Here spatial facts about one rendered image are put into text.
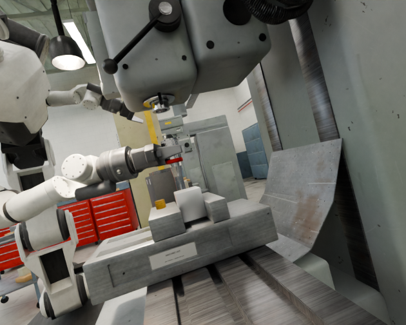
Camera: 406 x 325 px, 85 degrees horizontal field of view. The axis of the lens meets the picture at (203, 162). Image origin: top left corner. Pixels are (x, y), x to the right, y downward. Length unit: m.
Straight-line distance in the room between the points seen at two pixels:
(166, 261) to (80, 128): 9.89
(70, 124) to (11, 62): 9.46
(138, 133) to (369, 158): 2.06
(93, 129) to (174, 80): 9.60
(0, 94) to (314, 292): 0.88
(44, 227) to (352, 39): 1.15
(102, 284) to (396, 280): 0.58
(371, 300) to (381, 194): 0.25
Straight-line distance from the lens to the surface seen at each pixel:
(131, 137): 2.35
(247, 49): 0.59
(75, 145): 10.18
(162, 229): 0.42
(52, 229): 1.12
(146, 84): 0.53
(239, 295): 0.35
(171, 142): 0.57
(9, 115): 0.92
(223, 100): 10.58
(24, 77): 0.94
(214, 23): 0.59
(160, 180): 0.87
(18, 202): 0.73
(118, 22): 0.59
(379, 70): 0.60
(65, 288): 1.26
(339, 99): 0.59
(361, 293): 0.70
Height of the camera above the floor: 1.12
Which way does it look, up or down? level
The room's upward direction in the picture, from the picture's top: 14 degrees counter-clockwise
